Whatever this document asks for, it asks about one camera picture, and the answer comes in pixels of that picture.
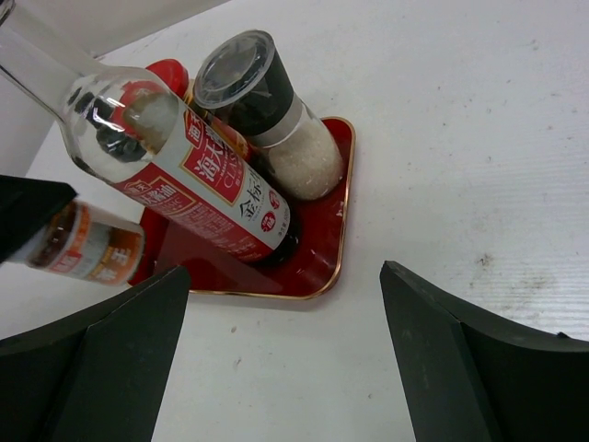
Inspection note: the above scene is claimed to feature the red lid sauce jar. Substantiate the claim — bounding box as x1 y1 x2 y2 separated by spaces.
146 59 254 162

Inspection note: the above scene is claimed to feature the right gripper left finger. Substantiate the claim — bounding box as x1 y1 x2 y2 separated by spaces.
1 266 191 441

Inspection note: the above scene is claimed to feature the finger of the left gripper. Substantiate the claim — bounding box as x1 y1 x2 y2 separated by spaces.
1 175 77 263

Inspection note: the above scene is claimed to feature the red lacquer tray gold emblem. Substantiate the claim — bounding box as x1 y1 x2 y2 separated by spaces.
130 117 356 300

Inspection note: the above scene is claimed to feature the jar with dark grey lid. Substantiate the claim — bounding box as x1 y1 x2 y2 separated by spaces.
193 29 344 201

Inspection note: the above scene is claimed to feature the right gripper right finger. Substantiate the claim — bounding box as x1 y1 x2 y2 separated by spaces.
380 262 588 441

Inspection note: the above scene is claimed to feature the tall clear bottle black cap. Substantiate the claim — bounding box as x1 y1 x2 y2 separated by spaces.
1 1 300 265

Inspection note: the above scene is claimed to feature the jar with white pink lid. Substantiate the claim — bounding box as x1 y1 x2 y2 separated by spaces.
12 200 145 285

